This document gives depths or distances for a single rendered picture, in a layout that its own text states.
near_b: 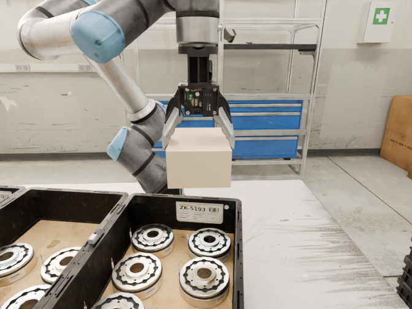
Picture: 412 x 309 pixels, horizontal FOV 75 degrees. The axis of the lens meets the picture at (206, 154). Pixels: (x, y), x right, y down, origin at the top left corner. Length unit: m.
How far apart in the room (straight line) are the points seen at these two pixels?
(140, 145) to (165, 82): 2.36
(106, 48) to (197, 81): 0.15
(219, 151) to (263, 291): 0.44
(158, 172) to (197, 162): 0.48
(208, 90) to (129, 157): 0.55
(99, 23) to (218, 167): 0.30
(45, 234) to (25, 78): 3.05
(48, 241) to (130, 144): 0.38
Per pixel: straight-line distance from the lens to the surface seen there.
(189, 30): 0.48
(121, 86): 0.93
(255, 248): 0.92
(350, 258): 0.98
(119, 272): 0.63
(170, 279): 0.64
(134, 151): 0.95
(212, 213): 0.72
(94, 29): 0.47
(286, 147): 2.68
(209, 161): 0.49
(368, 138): 4.08
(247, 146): 2.58
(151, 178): 0.96
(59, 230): 0.86
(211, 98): 0.47
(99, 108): 3.50
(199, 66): 0.49
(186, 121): 2.47
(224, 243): 0.68
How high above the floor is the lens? 1.29
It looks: 21 degrees down
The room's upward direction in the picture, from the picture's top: straight up
